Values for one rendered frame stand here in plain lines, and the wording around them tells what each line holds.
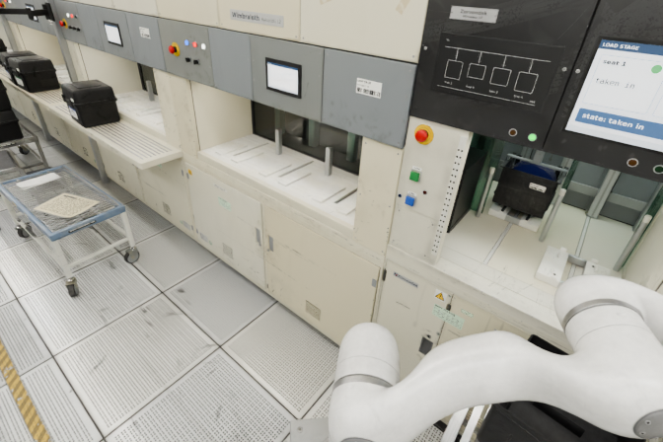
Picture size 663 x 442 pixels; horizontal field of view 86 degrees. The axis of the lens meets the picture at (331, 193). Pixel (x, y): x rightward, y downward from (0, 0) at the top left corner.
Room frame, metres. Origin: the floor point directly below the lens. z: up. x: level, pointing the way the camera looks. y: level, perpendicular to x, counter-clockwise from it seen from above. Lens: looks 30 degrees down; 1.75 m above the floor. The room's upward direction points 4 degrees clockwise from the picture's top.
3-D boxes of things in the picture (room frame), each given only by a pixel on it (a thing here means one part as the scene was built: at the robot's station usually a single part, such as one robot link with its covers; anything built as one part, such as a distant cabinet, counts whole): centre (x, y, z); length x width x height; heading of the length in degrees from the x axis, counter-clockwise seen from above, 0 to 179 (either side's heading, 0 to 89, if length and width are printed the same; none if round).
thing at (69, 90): (2.48, 1.77, 0.93); 0.30 x 0.28 x 0.26; 50
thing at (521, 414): (0.49, -0.60, 0.85); 0.28 x 0.28 x 0.17; 48
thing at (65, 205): (1.85, 1.67, 0.47); 0.31 x 0.23 x 0.02; 74
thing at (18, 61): (3.19, 2.73, 0.93); 0.30 x 0.28 x 0.26; 56
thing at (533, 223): (1.42, -0.88, 0.89); 0.22 x 0.21 x 0.04; 143
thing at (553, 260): (1.00, -0.90, 0.89); 0.22 x 0.21 x 0.04; 143
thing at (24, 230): (1.98, 1.80, 0.24); 0.97 x 0.52 x 0.48; 56
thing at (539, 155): (1.42, -0.88, 1.06); 0.24 x 0.20 x 0.32; 53
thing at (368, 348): (0.41, -0.09, 1.07); 0.19 x 0.12 x 0.24; 172
